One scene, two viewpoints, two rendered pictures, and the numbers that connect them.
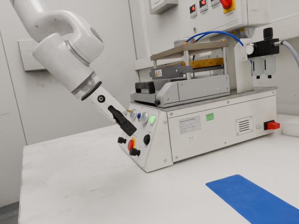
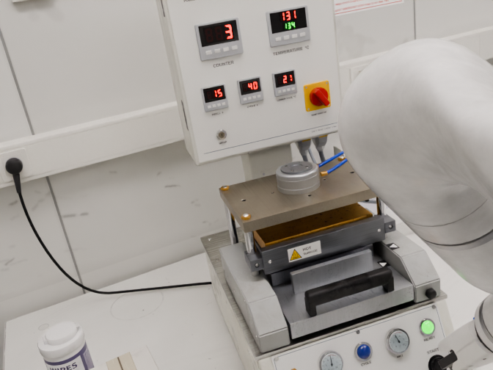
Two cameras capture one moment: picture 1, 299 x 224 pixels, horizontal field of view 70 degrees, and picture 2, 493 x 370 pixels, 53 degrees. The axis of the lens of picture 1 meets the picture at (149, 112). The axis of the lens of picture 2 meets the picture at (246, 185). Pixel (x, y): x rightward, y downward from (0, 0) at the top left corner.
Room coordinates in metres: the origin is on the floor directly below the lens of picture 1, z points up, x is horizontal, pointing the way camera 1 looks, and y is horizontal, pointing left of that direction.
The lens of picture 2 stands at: (0.81, 0.70, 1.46)
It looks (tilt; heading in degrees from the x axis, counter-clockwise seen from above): 21 degrees down; 278
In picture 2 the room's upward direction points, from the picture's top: 10 degrees counter-clockwise
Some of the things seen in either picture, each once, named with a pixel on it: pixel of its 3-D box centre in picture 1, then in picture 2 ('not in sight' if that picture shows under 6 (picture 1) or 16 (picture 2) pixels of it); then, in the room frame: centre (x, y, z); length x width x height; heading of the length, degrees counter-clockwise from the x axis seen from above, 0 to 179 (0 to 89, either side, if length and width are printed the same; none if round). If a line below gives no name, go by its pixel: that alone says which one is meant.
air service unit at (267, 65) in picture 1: (260, 54); not in sight; (0.68, -0.36, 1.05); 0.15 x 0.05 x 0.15; 21
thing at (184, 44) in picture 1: (195, 54); (304, 190); (0.83, -0.20, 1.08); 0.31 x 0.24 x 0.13; 21
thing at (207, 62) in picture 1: (187, 60); (305, 205); (0.83, -0.17, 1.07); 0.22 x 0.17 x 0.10; 21
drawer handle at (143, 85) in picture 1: (143, 87); (349, 290); (0.77, 0.01, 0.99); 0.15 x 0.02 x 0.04; 21
